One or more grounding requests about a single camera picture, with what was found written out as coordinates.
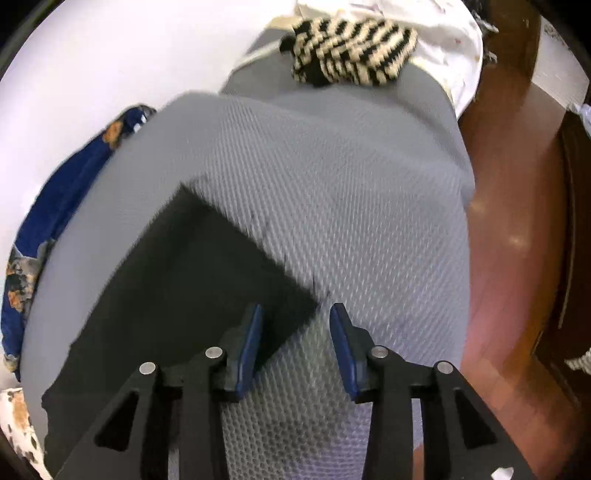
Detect grey textured mattress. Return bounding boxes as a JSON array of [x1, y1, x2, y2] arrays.
[[21, 65, 477, 480]]

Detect white cloth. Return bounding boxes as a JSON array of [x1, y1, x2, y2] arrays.
[[240, 0, 485, 121]]

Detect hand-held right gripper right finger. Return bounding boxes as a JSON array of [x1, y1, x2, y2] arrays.
[[328, 302, 536, 480]]

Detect dark wooden cabinet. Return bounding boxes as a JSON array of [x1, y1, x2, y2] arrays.
[[531, 108, 591, 416]]

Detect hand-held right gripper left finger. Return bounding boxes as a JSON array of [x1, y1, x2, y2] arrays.
[[55, 302, 264, 480]]

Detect black pants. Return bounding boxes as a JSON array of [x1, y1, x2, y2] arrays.
[[41, 182, 320, 480]]

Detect white floral pillow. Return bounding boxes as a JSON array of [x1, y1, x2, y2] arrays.
[[0, 388, 54, 480]]

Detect blue floral blanket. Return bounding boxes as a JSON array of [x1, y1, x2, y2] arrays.
[[0, 105, 158, 383]]

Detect black and beige striped knit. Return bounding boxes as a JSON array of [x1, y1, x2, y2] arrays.
[[279, 16, 419, 89]]

